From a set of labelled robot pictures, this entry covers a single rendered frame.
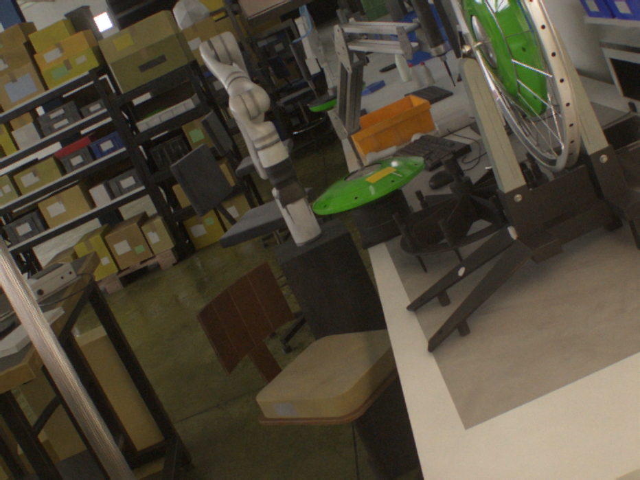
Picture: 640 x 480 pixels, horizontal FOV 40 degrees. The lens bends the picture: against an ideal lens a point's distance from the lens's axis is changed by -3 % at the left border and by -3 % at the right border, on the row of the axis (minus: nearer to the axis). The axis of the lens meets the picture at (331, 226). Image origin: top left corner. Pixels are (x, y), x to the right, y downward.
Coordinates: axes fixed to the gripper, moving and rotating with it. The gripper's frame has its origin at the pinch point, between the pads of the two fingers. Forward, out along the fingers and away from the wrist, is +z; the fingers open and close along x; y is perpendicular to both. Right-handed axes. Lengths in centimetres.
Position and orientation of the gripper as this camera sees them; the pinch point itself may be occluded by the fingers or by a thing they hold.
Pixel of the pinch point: (303, 219)
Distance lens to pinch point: 246.3
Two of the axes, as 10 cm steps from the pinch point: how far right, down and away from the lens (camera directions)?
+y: 1.4, 2.0, -9.7
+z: 4.0, 8.8, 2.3
